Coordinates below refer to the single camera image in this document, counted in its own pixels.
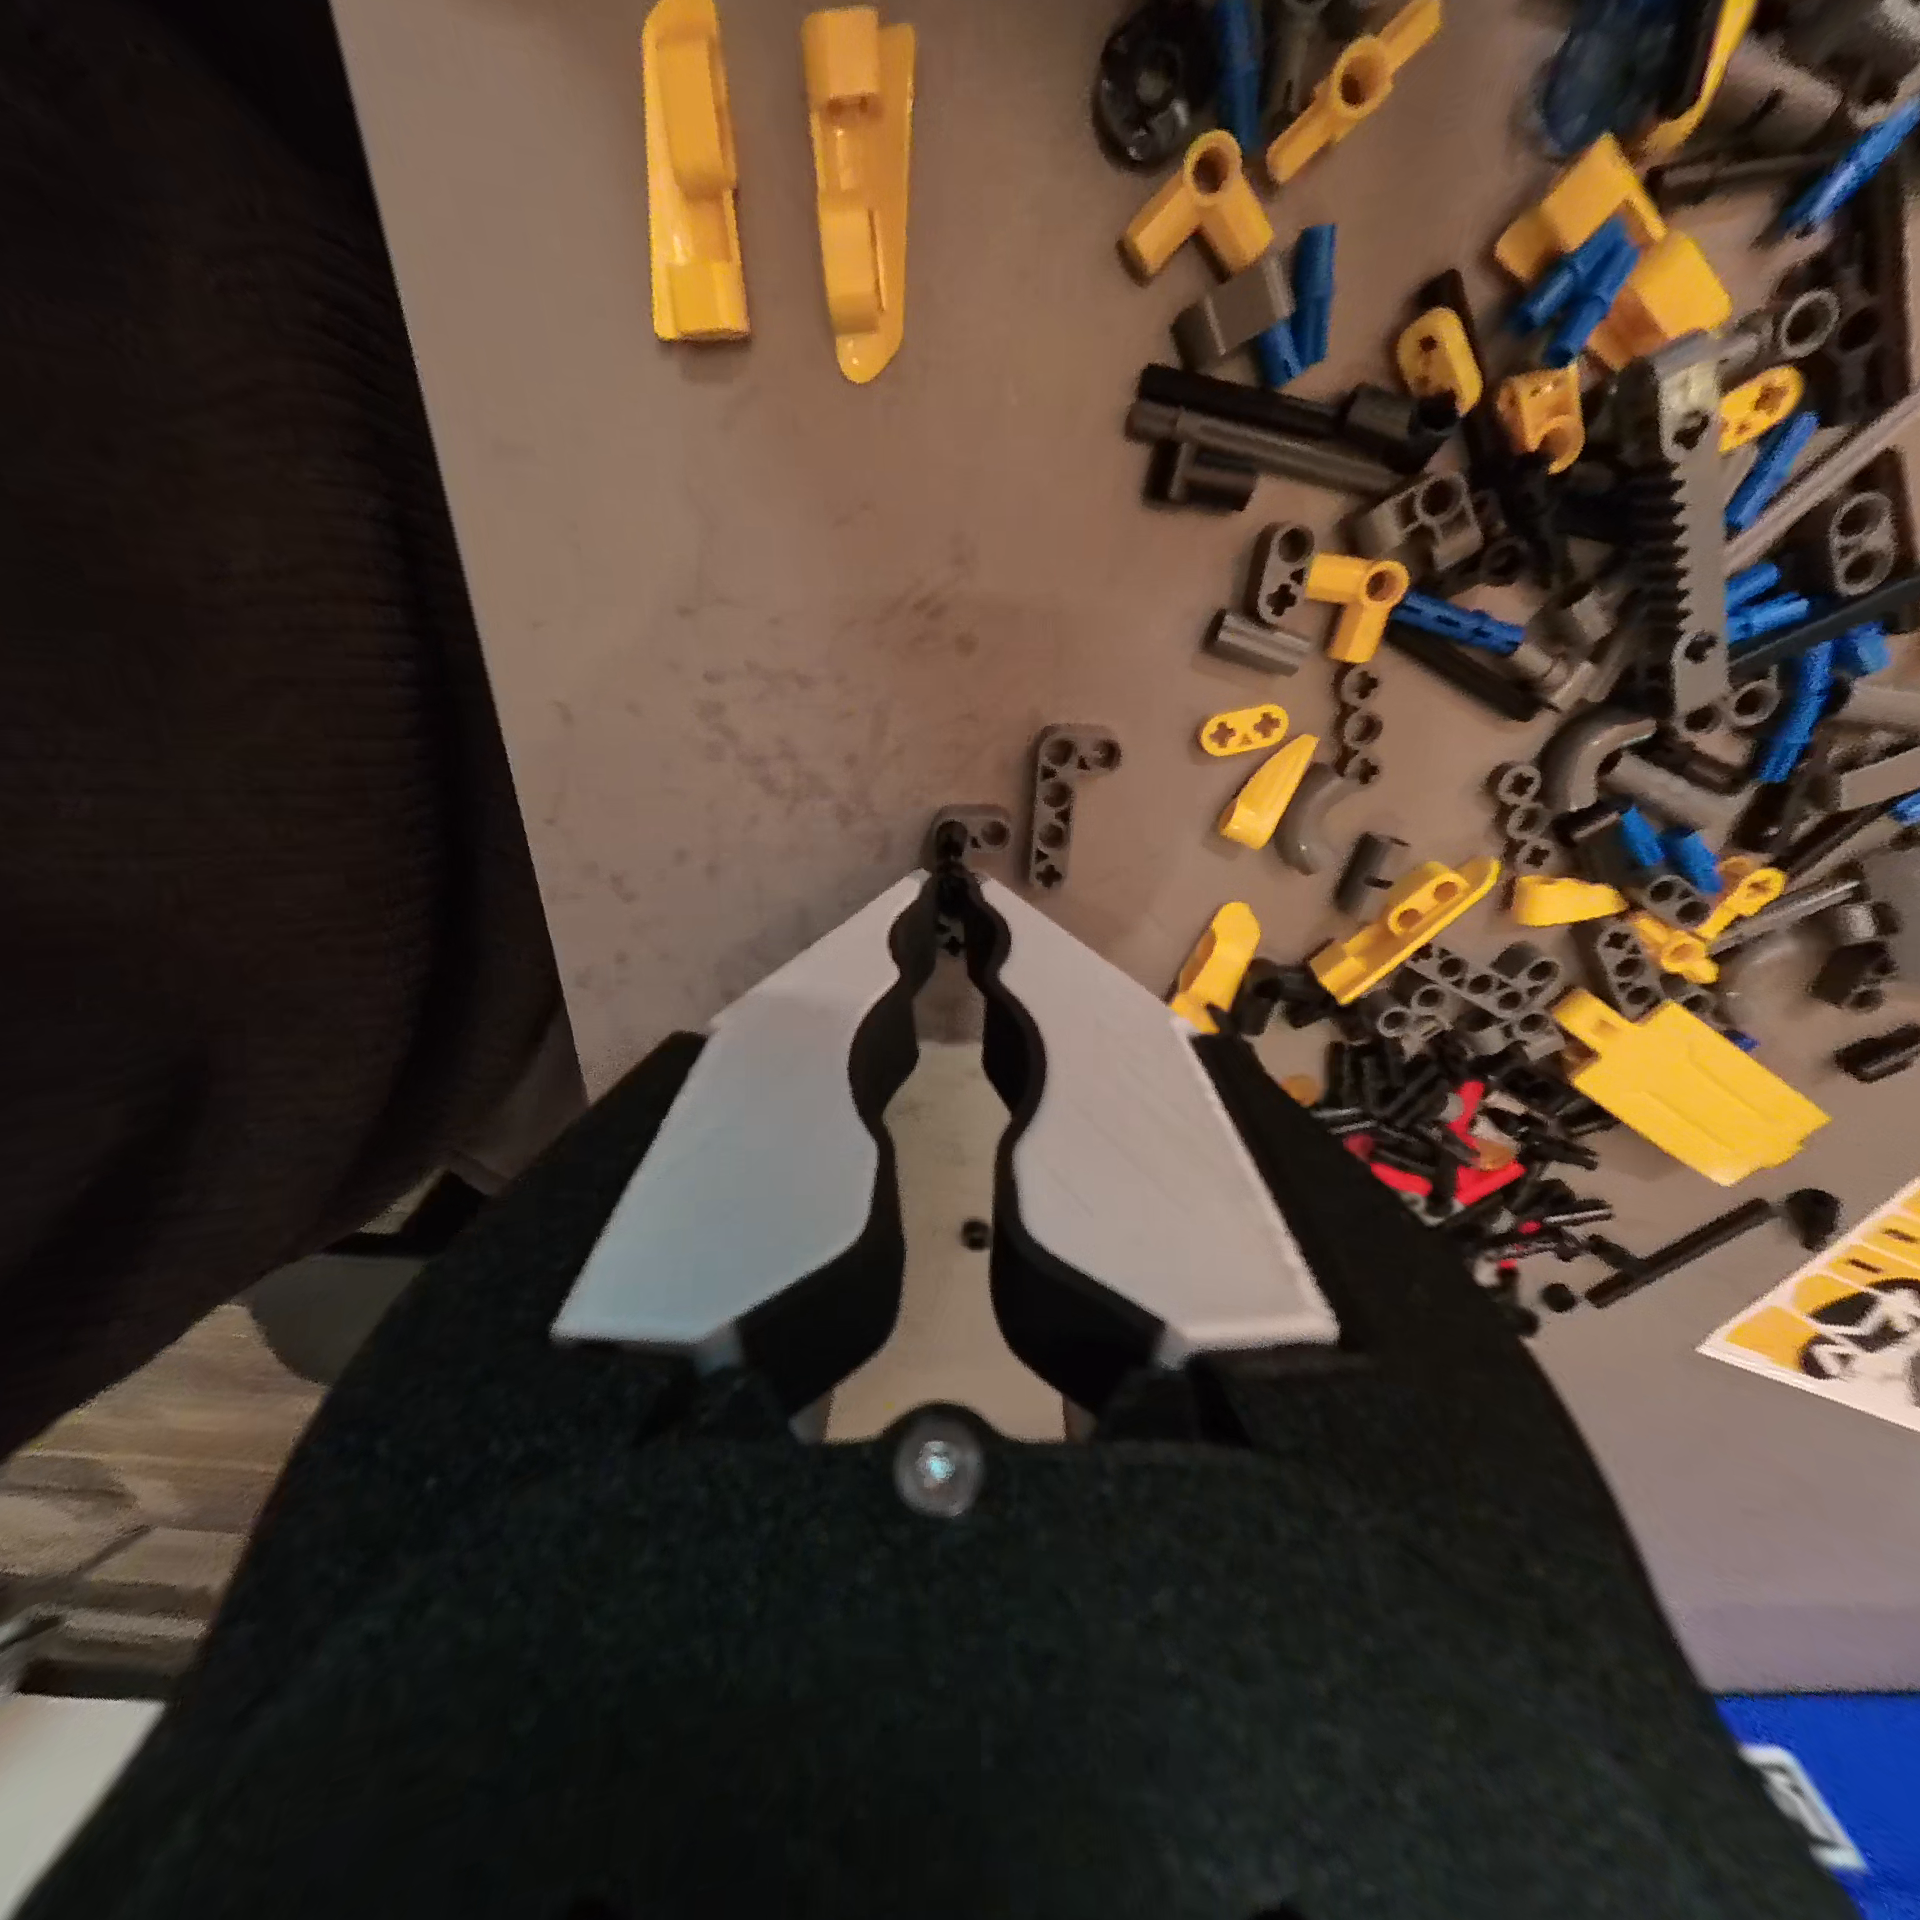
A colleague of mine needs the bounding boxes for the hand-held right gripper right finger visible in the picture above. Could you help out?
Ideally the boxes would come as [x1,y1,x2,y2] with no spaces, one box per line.
[966,874,1342,1416]

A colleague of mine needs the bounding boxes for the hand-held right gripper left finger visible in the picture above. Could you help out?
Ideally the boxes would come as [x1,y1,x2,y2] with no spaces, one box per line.
[548,871,947,1408]

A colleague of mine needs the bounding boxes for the pile of black red pins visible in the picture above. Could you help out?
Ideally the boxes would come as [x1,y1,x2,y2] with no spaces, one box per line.
[1267,1035,1624,1338]

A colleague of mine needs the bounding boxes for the dark grey bent beam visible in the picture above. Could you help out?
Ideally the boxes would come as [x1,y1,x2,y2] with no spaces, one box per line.
[1025,725,1126,888]
[928,804,1016,963]

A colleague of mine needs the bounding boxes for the pile of mixed brick parts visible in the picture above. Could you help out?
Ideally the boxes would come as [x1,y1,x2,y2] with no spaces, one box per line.
[1119,0,1920,1187]

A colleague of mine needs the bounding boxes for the person's grey trousers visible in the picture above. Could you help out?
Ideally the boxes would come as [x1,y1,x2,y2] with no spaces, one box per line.
[322,1007,588,1248]

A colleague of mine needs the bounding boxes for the black axle rod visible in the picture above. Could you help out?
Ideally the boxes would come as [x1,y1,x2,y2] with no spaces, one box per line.
[1586,1199,1777,1309]

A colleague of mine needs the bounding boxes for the yellow ribbed panel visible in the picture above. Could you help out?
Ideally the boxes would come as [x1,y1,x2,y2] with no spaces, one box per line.
[1552,989,1834,1187]

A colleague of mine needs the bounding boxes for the yellow grey sticker sheet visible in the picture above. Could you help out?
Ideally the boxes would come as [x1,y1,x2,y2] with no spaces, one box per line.
[1696,1177,1920,1434]

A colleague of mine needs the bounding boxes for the grey gear rack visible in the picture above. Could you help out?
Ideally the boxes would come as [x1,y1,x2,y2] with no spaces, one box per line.
[1620,336,1748,722]

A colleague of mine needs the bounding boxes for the yellow curved panel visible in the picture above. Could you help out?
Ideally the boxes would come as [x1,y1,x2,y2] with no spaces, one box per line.
[642,0,753,345]
[800,7,918,384]

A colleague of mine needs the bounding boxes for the black pulley wheel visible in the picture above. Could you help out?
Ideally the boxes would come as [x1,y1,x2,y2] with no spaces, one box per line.
[1092,0,1202,170]

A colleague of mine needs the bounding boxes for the clear blue round dish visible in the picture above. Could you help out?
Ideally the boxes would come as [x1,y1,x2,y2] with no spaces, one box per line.
[1546,0,1659,114]

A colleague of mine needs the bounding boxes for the white pedestal cabinet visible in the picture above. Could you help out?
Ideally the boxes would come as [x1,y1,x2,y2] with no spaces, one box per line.
[0,1604,167,1893]

